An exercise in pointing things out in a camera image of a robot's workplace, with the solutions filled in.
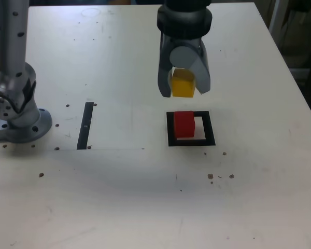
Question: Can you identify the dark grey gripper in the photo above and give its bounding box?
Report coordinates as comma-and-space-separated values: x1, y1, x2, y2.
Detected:
157, 32, 211, 98

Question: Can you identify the yellow cube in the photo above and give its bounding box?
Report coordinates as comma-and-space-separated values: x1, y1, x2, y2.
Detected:
171, 67, 197, 99

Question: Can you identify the red cube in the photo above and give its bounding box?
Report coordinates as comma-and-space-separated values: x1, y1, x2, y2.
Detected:
173, 110, 196, 139

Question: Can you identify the black tape square outline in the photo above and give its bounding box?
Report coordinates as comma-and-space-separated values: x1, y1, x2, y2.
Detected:
166, 110, 216, 147

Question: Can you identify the black tape strip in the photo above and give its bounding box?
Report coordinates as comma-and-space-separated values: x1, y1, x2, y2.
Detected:
76, 102, 94, 150

